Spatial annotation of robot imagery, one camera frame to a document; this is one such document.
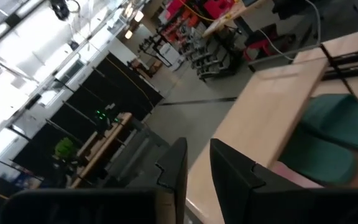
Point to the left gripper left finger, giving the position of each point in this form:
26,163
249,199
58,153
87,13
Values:
180,168

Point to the wooden shelf with black frame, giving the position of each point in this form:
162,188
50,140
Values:
259,118

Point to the black metal table frame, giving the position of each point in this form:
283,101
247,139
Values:
353,57

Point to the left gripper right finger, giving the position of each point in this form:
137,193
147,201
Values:
235,180

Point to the black partition screens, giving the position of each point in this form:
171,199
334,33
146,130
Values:
104,90

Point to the red and black chair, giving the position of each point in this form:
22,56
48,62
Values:
259,48

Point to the wooden workbench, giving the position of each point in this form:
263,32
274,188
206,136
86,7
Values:
104,146

